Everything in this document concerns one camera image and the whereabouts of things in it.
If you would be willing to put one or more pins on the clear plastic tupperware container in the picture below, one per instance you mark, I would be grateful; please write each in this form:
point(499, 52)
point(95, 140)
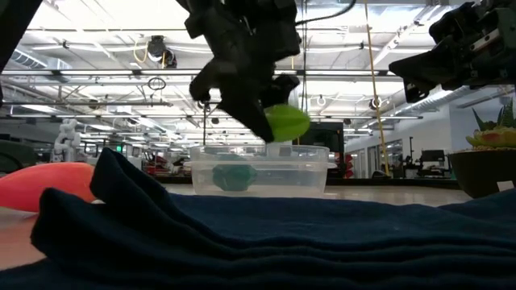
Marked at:
point(290, 177)

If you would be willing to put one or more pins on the small background desk monitor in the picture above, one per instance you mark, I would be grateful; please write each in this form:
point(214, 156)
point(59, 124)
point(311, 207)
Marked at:
point(432, 156)

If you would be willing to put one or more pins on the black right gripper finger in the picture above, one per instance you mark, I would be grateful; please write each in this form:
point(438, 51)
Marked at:
point(423, 68)

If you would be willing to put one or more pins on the orange-red toy produce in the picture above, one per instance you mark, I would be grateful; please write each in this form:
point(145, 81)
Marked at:
point(36, 187)

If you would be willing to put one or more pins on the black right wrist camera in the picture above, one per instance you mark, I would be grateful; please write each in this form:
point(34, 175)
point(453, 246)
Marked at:
point(455, 24)

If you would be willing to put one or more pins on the black ceiling fixture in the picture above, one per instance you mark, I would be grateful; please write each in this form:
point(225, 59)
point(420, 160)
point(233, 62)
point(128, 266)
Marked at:
point(157, 48)

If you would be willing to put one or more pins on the lime green toy produce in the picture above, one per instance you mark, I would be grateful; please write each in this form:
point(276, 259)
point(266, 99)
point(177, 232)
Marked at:
point(288, 123)

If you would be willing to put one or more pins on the black background monitor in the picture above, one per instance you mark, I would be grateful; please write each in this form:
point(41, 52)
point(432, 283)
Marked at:
point(326, 141)

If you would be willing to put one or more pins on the small round ceiling fixture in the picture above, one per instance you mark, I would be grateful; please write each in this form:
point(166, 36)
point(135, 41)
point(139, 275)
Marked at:
point(375, 103)

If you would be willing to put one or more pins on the black background stand pole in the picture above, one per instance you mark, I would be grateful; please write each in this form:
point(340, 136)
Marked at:
point(204, 125)

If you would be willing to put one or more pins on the dark blue folded cloth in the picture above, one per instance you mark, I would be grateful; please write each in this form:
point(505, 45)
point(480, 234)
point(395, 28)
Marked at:
point(282, 241)

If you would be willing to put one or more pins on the red background object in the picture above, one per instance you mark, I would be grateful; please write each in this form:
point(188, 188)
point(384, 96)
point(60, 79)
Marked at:
point(348, 167)

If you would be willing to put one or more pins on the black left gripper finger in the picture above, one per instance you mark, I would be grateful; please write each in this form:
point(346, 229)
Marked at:
point(280, 90)
point(238, 92)

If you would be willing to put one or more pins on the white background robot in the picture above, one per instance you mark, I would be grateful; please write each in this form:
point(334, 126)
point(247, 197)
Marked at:
point(66, 141)

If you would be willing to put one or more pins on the dark green toy produce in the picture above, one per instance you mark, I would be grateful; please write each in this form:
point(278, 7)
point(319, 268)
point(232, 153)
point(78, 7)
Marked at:
point(234, 177)

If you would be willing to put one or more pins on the potted succulent plant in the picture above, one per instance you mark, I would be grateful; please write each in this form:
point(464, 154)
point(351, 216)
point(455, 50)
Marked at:
point(479, 173)

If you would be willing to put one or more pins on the black metal table frame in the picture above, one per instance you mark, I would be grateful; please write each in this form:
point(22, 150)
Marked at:
point(403, 183)

